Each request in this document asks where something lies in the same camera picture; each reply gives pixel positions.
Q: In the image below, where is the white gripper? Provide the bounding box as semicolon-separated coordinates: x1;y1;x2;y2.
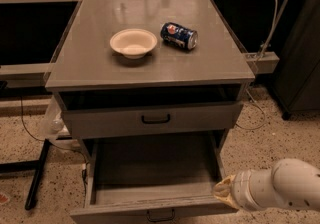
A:
212;170;258;211

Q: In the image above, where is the grey drawer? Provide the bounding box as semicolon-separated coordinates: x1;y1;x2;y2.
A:
62;102;243;139
71;132;236;224

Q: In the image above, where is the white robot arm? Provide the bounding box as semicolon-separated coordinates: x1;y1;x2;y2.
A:
213;159;320;211

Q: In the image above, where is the grey drawer cabinet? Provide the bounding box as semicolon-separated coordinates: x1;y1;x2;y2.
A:
45;0;256;156

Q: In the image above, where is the grey top drawer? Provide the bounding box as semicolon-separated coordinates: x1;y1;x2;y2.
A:
62;102;243;139

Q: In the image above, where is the dark cabinet at right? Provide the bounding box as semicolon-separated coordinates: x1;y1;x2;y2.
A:
271;0;320;120

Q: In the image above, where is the blue pepsi soda can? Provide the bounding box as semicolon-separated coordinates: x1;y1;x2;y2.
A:
160;22;198;50

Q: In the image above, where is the clear plastic bag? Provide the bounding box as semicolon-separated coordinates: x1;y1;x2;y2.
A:
39;97;80;150

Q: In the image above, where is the black metal stand leg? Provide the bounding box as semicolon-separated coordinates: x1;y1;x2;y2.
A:
0;139;51;211

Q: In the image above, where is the white cable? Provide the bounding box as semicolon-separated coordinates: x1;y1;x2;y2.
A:
235;0;279;131

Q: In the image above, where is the black floor cable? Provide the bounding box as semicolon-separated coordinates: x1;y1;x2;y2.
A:
19;96;46;142

